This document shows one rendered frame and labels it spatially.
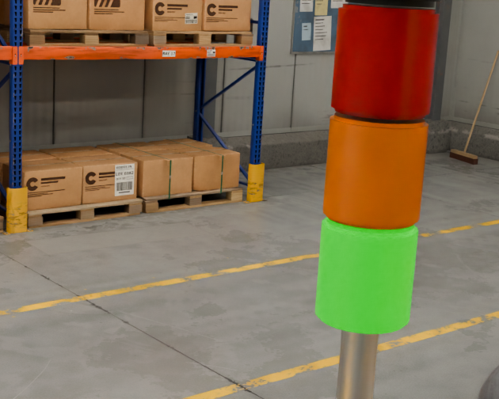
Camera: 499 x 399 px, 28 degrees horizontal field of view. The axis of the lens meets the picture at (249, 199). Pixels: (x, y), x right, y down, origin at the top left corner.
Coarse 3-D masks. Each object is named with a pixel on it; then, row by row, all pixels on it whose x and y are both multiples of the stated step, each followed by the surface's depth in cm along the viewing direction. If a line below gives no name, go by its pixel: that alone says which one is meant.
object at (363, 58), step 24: (360, 24) 47; (384, 24) 47; (408, 24) 47; (432, 24) 48; (336, 48) 49; (360, 48) 48; (384, 48) 47; (408, 48) 47; (432, 48) 48; (336, 72) 49; (360, 72) 48; (384, 72) 47; (408, 72) 47; (432, 72) 49; (336, 96) 49; (360, 96) 48; (384, 96) 48; (408, 96) 48
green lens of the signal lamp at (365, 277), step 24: (336, 240) 50; (360, 240) 49; (384, 240) 49; (408, 240) 50; (336, 264) 50; (360, 264) 50; (384, 264) 50; (408, 264) 50; (336, 288) 50; (360, 288) 50; (384, 288) 50; (408, 288) 51; (336, 312) 51; (360, 312) 50; (384, 312) 50; (408, 312) 51
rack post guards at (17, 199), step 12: (252, 168) 1021; (264, 168) 1029; (252, 180) 1024; (12, 192) 851; (24, 192) 858; (252, 192) 1027; (12, 204) 854; (24, 204) 860; (12, 216) 856; (24, 216) 863; (12, 228) 858; (24, 228) 865
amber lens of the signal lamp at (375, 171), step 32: (352, 128) 48; (384, 128) 48; (416, 128) 48; (352, 160) 49; (384, 160) 48; (416, 160) 49; (352, 192) 49; (384, 192) 49; (416, 192) 50; (352, 224) 50; (384, 224) 49
